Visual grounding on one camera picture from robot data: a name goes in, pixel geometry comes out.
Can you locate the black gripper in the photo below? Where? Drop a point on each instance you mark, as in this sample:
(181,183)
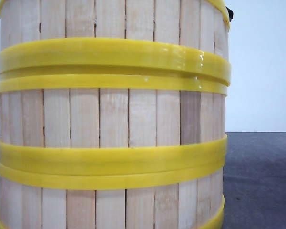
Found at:
(230,14)

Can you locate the wooden steamer basket yellow rims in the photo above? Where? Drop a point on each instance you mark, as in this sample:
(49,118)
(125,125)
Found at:
(88,148)

